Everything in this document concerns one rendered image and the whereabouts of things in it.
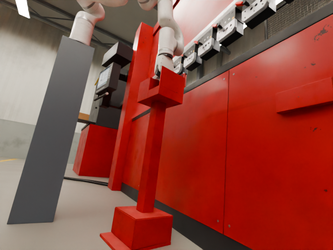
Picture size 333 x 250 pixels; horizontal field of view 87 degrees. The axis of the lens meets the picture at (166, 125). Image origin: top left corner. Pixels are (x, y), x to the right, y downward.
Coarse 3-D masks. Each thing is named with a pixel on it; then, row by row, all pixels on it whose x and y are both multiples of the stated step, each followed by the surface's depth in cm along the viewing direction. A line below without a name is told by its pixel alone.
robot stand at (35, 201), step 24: (72, 48) 103; (72, 72) 102; (48, 96) 94; (72, 96) 100; (48, 120) 92; (72, 120) 98; (48, 144) 91; (24, 168) 84; (48, 168) 89; (24, 192) 83; (48, 192) 88; (24, 216) 82; (48, 216) 87
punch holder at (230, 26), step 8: (224, 16) 116; (232, 16) 109; (240, 16) 110; (224, 24) 114; (232, 24) 107; (240, 24) 109; (224, 32) 112; (232, 32) 108; (240, 32) 108; (224, 40) 115; (232, 40) 114
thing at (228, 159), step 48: (288, 48) 62; (192, 96) 110; (240, 96) 76; (144, 144) 166; (192, 144) 99; (240, 144) 71; (288, 144) 55; (192, 192) 91; (240, 192) 66; (288, 192) 52; (192, 240) 84; (240, 240) 62; (288, 240) 50
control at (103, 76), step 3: (105, 69) 252; (108, 69) 242; (102, 72) 258; (105, 72) 248; (108, 72) 239; (102, 75) 255; (105, 75) 245; (99, 78) 262; (102, 78) 252; (105, 78) 242; (99, 81) 259; (102, 81) 248; (105, 81) 239; (99, 84) 255; (102, 84) 245
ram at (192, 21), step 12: (180, 0) 192; (192, 0) 166; (204, 0) 145; (216, 0) 130; (228, 0) 116; (240, 0) 106; (180, 12) 185; (192, 12) 160; (204, 12) 141; (216, 12) 126; (228, 12) 114; (180, 24) 179; (192, 24) 155; (204, 24) 137; (156, 36) 245; (192, 36) 151; (156, 48) 233
